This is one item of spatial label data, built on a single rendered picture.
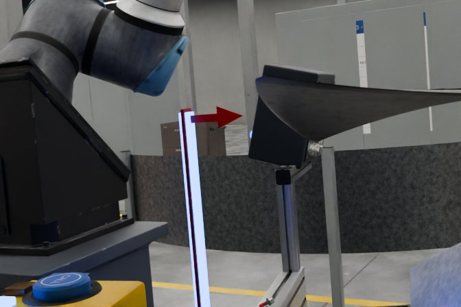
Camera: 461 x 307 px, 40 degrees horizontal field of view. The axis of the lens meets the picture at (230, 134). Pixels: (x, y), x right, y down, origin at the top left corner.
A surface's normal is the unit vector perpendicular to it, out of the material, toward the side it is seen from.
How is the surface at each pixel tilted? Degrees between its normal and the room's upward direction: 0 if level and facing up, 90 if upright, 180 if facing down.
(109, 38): 82
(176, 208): 90
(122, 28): 92
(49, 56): 56
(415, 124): 90
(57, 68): 65
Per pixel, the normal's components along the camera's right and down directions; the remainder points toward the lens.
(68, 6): 0.27, -0.53
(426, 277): -0.82, -0.48
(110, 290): -0.08, -0.99
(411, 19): -0.47, 0.10
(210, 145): 0.90, -0.04
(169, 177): -0.68, 0.11
